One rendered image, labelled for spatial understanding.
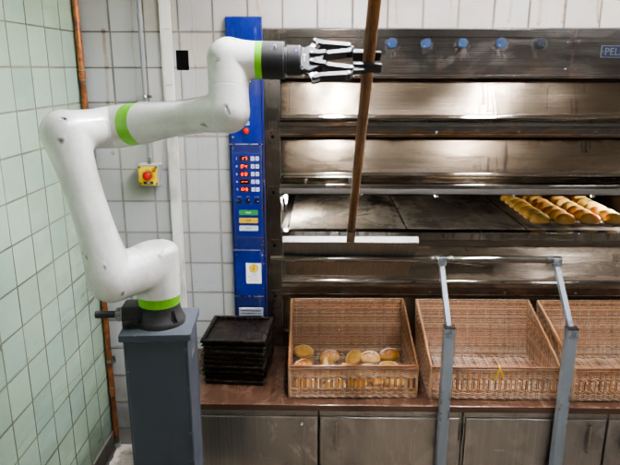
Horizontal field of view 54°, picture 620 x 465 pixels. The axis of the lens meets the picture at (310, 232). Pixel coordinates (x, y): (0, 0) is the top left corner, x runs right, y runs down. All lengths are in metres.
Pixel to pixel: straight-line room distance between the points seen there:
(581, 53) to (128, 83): 2.02
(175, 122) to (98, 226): 0.34
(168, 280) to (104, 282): 0.21
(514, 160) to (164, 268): 1.78
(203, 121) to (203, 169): 1.35
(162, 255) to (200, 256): 1.24
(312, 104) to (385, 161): 0.42
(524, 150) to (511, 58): 0.42
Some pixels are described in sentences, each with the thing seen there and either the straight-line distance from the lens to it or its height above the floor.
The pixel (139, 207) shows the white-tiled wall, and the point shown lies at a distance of 3.01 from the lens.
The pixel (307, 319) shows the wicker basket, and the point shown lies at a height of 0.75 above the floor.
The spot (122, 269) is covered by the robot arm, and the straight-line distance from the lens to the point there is 1.68.
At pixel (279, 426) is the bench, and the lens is 2.70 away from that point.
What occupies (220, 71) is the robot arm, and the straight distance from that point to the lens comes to 1.54.
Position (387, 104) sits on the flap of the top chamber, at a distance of 2.82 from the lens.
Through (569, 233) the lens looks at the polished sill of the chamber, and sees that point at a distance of 3.14.
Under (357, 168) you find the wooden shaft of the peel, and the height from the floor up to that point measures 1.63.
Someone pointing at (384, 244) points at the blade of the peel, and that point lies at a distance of 2.49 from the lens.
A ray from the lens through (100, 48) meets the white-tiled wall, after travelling 2.98.
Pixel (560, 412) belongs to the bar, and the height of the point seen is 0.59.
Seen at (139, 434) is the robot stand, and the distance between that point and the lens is 1.99.
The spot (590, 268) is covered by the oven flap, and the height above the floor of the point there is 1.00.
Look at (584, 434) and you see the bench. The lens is 2.92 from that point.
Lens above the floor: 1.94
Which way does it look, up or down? 15 degrees down
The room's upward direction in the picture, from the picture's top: straight up
